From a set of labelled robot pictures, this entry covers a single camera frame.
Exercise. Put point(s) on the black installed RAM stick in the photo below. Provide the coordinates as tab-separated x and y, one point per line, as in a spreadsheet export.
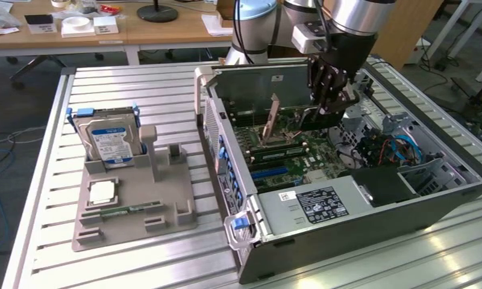
276	153

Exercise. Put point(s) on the open black PC case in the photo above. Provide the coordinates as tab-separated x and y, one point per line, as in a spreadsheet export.
344	234

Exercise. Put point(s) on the red packet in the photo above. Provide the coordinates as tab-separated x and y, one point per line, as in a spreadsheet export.
109	9

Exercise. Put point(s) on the graphics card with metal bracket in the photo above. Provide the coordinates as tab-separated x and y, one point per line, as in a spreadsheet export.
316	122

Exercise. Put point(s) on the CPU socket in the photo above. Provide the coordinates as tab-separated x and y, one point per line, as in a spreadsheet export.
280	139

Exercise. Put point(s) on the black round lamp base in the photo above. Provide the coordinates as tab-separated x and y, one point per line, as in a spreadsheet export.
157	13

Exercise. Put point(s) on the silver CPU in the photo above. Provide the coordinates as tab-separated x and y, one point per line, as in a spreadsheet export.
101	193

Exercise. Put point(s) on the white tape roll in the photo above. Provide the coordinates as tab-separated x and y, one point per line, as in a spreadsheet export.
75	22

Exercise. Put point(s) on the green RAM stick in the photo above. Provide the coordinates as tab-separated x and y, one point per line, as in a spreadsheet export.
116	212

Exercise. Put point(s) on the black chair base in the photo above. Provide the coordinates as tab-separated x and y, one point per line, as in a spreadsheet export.
17	79

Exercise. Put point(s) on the grey parts rack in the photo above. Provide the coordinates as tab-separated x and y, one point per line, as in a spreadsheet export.
136	192

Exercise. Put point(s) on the clear plastic bag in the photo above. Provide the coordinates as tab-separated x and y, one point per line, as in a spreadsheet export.
0	13

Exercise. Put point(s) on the blue case latch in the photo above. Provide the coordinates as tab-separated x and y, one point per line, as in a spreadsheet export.
239	224

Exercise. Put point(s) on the hard disk in blue caddy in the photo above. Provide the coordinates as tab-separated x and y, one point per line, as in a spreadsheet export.
108	144

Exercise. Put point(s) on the white label card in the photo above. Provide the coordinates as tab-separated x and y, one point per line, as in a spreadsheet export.
4	30

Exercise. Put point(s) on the blue expansion slot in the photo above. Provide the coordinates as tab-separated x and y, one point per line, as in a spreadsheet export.
271	172

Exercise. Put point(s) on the white box with black top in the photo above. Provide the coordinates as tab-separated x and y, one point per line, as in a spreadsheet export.
41	25

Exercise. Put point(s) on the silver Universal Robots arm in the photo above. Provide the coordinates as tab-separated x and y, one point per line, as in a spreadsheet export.
357	15

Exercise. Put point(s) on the white paper stack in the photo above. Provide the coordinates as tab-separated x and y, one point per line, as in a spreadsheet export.
216	25

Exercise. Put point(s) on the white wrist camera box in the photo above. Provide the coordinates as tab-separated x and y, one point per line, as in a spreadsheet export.
304	37

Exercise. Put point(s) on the grey power supply unit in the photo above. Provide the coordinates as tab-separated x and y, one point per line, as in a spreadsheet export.
280	216

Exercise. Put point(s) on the plain white box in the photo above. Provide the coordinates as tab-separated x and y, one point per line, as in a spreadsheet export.
104	25

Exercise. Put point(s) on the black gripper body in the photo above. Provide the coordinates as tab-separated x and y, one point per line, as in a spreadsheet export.
349	51

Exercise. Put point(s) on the metal socket cover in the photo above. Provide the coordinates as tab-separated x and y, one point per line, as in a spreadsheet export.
291	126

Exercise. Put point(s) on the perforated metal drive cage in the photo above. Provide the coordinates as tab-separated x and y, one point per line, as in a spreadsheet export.
361	126

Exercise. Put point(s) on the flat white box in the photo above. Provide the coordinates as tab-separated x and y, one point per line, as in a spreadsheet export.
77	33

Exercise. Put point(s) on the wooden desk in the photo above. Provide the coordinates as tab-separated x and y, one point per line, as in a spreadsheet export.
44	40

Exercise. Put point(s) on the grey metal disk bay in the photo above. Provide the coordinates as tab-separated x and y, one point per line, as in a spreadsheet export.
438	174

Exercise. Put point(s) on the green motherboard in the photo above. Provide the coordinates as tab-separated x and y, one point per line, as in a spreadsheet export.
316	156

